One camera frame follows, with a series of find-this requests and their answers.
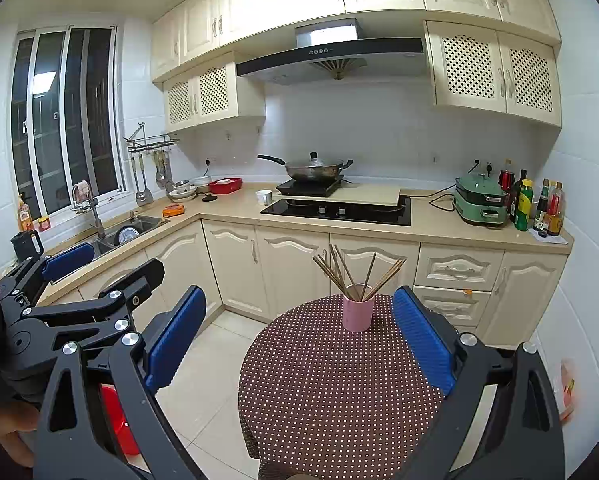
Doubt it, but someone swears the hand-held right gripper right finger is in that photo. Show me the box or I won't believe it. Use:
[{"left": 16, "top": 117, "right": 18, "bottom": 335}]
[{"left": 392, "top": 285, "right": 565, "bottom": 480}]

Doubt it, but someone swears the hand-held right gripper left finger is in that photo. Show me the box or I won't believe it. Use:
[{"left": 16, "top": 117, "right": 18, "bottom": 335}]
[{"left": 33, "top": 285, "right": 207, "bottom": 480}]

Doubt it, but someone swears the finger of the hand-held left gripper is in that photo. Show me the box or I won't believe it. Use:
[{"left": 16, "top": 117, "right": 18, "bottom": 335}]
[
  {"left": 6, "top": 258, "right": 166, "bottom": 356},
  {"left": 0, "top": 241, "right": 96, "bottom": 306}
]

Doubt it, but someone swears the pink cup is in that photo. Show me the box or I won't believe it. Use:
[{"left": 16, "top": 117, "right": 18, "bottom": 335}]
[{"left": 342, "top": 283, "right": 376, "bottom": 333}]

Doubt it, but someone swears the set of wooden chopsticks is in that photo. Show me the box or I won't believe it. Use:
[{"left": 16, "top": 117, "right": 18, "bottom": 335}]
[{"left": 312, "top": 243, "right": 407, "bottom": 303}]

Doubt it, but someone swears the person's left hand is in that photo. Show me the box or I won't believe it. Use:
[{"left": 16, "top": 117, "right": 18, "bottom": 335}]
[{"left": 0, "top": 402, "right": 39, "bottom": 468}]

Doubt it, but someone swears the black kettle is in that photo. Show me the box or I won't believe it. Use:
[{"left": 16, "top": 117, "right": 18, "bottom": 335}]
[{"left": 10, "top": 230, "right": 45, "bottom": 261}]

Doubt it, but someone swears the metal faucet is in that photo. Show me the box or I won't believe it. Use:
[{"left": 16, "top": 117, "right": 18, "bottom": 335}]
[{"left": 72, "top": 182, "right": 107, "bottom": 241}]

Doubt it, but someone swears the steel sink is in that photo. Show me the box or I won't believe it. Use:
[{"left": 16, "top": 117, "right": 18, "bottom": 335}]
[{"left": 89, "top": 214, "right": 170, "bottom": 261}]

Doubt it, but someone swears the hanging metal spatula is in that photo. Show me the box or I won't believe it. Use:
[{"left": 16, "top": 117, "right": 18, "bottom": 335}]
[{"left": 132, "top": 155, "right": 153, "bottom": 207}]

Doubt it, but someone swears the red plastic basin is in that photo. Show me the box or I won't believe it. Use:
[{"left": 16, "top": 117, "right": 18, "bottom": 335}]
[{"left": 99, "top": 384, "right": 142, "bottom": 456}]

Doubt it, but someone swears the stack of dishes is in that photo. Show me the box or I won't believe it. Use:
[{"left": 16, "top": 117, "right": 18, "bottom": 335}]
[{"left": 168, "top": 180, "right": 198, "bottom": 200}]

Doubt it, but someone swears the beige kitchen countertop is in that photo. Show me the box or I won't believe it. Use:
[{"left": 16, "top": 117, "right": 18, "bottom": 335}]
[{"left": 9, "top": 180, "right": 575, "bottom": 291}]

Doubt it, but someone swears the round table, brown dotted cloth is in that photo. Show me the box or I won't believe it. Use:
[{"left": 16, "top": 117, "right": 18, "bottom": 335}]
[{"left": 238, "top": 294, "right": 455, "bottom": 480}]

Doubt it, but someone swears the sliding kitchen window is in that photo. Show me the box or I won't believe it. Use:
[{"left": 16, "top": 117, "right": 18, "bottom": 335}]
[{"left": 10, "top": 25, "right": 127, "bottom": 221}]

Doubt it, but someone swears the red container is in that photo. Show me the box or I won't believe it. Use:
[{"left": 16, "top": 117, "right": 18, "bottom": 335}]
[{"left": 208, "top": 177, "right": 243, "bottom": 195}]

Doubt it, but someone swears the green electric cooker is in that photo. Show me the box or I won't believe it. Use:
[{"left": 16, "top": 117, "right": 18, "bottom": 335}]
[{"left": 453, "top": 174, "right": 510, "bottom": 228}]

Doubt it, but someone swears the black gas hob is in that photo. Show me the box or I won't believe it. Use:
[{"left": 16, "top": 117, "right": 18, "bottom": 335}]
[{"left": 260, "top": 196, "right": 412, "bottom": 227}]

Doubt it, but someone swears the translucent pink bag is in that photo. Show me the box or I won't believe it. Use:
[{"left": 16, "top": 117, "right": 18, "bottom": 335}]
[{"left": 558, "top": 357, "right": 576, "bottom": 423}]

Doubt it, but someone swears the beige board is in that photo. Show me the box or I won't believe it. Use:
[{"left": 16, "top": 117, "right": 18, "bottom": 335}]
[{"left": 274, "top": 184, "right": 401, "bottom": 207}]

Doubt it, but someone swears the green bottle yellow label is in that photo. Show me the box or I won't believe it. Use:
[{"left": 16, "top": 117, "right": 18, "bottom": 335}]
[{"left": 514, "top": 179, "right": 535, "bottom": 232}]

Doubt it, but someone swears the white paper sheet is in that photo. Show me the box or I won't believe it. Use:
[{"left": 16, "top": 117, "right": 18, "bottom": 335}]
[{"left": 528, "top": 227, "right": 570, "bottom": 247}]

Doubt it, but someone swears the dark glass bottle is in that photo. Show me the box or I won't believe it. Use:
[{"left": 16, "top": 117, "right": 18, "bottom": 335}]
[{"left": 510, "top": 170, "right": 527, "bottom": 221}]

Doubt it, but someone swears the dark sauce bottle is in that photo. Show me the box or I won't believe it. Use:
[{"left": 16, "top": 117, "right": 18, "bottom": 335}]
[{"left": 535, "top": 178, "right": 551, "bottom": 235}]

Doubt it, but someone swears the red label sauce bottle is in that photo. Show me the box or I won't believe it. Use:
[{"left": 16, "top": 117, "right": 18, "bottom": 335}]
[{"left": 547, "top": 182, "right": 565, "bottom": 237}]

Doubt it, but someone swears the black induction cooker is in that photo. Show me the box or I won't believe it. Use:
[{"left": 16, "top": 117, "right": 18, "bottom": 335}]
[{"left": 276, "top": 177, "right": 353, "bottom": 198}]

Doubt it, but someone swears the steel wok with lid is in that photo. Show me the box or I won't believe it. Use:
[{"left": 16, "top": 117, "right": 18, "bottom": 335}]
[{"left": 257, "top": 151, "right": 353, "bottom": 183}]

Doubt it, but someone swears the small cream lattice cabinet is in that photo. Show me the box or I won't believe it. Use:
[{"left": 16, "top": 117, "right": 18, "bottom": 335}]
[{"left": 163, "top": 51, "right": 266, "bottom": 132}]

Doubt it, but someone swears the wide cream lattice cabinet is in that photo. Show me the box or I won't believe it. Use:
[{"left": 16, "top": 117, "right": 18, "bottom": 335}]
[{"left": 424, "top": 20, "right": 563, "bottom": 128}]

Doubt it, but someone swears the black range hood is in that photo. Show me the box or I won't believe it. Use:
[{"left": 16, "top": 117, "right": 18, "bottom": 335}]
[{"left": 236, "top": 17, "right": 425, "bottom": 86}]

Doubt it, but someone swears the black power cable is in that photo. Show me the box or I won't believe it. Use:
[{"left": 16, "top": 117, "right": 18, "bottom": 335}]
[{"left": 399, "top": 186, "right": 460, "bottom": 211}]

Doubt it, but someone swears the metal wall rack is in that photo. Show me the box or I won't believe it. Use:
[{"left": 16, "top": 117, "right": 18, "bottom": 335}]
[{"left": 124, "top": 122, "right": 180, "bottom": 153}]

